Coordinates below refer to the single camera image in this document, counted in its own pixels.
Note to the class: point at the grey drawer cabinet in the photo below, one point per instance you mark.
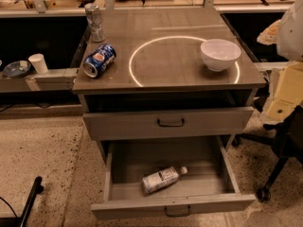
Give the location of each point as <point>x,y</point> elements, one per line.
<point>158,66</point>

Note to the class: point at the white ceramic bowl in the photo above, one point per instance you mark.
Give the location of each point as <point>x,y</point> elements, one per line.
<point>219,54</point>

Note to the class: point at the dark round plate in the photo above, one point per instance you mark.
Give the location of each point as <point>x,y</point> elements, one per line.
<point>17,69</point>

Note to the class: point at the white paper cup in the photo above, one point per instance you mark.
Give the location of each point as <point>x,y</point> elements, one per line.
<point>38,62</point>

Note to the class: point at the grey open middle drawer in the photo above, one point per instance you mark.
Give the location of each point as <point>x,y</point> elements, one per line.
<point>208,187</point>

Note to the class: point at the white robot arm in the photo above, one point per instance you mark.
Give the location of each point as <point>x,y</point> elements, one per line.
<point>289,40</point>

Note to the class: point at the blue pepsi can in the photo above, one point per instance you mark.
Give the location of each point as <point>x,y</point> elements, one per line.
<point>98,61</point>

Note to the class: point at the grey top drawer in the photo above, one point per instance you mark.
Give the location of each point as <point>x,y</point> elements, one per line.
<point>166,124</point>

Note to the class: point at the black office chair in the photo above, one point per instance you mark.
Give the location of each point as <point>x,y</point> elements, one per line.
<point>287,143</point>

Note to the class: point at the black floor stand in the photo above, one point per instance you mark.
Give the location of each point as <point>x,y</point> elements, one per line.
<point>21,221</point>

